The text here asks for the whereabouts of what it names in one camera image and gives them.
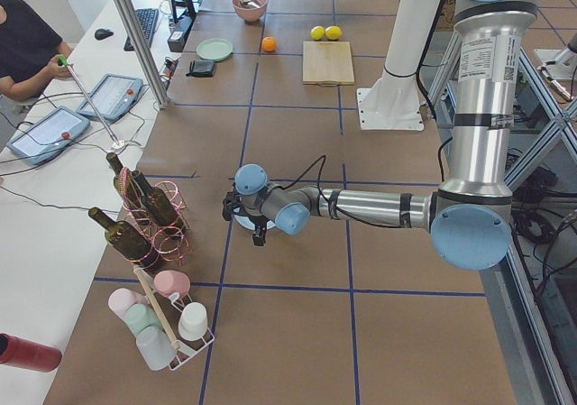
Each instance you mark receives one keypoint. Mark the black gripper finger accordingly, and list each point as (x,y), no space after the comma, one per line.
(259,237)

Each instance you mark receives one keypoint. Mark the light blue plate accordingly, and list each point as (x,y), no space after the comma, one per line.
(246,222)

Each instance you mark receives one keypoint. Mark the green plate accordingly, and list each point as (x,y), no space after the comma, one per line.
(214,49)

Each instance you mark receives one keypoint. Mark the person's hand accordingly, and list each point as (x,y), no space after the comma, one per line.
(56,69)

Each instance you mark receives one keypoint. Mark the dark wine bottle back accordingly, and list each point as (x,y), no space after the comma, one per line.
(158,205)

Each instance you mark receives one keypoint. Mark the dark wine bottle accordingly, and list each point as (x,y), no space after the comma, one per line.
(123,184)
(128,241)
(158,205)

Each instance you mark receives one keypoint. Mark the white cup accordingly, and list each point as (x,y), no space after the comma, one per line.
(193,321)

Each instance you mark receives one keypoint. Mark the dark wine bottle front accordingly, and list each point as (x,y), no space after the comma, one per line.
(128,241)

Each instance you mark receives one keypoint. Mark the mint green cup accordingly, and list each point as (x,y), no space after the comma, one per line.
(139,316)

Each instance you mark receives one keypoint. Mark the grey cup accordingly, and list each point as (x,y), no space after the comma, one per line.
(155,348)

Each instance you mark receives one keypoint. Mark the pale pink cup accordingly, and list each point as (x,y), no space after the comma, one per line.
(120,300)

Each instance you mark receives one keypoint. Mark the dark grey folded cloth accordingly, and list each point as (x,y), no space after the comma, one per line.
(201,69)

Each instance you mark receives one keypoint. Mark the wooden cutting board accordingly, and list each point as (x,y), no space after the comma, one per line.
(327,63)

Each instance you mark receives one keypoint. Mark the orange fruit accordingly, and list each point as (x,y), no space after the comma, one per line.
(269,44)

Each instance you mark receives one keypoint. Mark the teach pendant far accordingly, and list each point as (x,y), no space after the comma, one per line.
(115,94)

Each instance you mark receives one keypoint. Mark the teach pendant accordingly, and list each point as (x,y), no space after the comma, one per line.
(115,94)
(47,138)

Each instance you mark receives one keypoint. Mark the yellow lemon left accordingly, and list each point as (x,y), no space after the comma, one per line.
(317,33)

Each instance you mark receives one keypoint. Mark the yellow lemon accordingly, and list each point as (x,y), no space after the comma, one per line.
(317,33)
(333,33)

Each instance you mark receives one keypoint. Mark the black computer box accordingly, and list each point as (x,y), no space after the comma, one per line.
(179,34)

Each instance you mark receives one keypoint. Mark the yellow lemon right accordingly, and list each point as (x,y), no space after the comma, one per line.
(333,33)

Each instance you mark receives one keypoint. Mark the pink bowl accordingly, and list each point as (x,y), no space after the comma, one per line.
(250,10)

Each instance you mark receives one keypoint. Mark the metal scoop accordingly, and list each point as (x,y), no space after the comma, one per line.
(249,4)

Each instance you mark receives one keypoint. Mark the teach pendant near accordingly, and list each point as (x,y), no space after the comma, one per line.
(47,138)

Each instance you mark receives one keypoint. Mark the black keyboard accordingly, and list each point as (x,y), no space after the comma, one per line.
(147,18)

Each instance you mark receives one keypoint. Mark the black computer mouse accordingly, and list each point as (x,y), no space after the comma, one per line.
(102,34)

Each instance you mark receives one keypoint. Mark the pink rod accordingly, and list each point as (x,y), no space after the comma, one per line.
(118,145)

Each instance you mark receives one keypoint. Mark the red thermos bottle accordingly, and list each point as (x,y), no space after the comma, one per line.
(25,354)

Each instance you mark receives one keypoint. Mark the person in black shirt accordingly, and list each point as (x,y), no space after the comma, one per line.
(27,45)

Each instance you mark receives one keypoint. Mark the copper wire bottle rack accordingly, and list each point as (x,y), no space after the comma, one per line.
(173,247)

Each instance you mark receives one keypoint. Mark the white wire cup rack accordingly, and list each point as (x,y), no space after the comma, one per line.
(188,349)

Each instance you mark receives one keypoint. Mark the wooden rack handle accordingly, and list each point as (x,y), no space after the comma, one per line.
(149,292)

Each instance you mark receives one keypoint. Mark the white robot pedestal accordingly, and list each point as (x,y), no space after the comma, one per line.
(392,103)

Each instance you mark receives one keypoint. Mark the aluminium frame post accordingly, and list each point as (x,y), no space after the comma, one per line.
(142,50)

